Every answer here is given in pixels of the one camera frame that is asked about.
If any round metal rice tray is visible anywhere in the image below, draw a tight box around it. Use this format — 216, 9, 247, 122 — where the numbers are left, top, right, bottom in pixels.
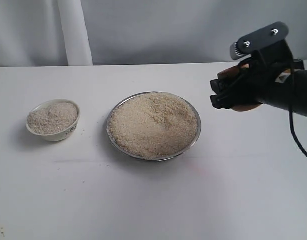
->
106, 92, 202, 162

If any small white ceramic bowl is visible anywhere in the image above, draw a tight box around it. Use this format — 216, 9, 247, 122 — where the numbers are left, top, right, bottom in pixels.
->
25, 99, 81, 142

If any black camera cable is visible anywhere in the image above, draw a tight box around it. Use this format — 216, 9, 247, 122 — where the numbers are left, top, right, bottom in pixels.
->
218, 58, 307, 162

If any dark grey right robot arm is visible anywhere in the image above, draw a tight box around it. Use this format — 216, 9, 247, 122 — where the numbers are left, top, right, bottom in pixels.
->
210, 21, 307, 117

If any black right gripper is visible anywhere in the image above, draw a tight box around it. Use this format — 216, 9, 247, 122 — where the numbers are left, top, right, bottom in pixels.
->
210, 21, 294, 110

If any white backdrop curtain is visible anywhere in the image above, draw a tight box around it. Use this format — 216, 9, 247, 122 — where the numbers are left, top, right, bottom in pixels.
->
0, 0, 94, 68

